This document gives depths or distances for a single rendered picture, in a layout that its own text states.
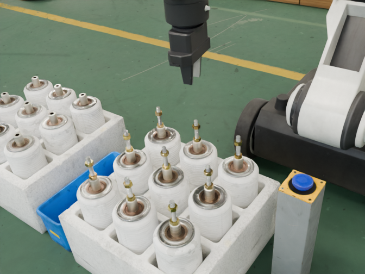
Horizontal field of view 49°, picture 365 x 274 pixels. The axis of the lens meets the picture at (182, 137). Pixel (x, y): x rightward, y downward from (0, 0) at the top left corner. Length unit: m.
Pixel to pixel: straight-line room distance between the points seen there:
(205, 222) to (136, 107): 0.90
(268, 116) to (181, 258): 0.57
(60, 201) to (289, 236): 0.64
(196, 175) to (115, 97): 0.87
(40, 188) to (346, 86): 0.82
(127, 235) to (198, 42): 0.43
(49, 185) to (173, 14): 0.62
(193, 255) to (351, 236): 0.51
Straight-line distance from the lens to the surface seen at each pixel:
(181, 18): 0.79
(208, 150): 0.99
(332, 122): 0.96
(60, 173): 1.19
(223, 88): 1.76
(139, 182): 0.99
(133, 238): 0.88
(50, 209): 1.18
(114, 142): 1.31
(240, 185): 0.93
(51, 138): 1.20
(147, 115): 1.62
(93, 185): 0.93
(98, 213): 0.94
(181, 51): 0.82
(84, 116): 1.24
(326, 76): 1.00
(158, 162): 1.06
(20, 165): 1.16
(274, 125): 1.20
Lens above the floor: 0.88
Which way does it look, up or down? 36 degrees down
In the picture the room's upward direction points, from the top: 6 degrees counter-clockwise
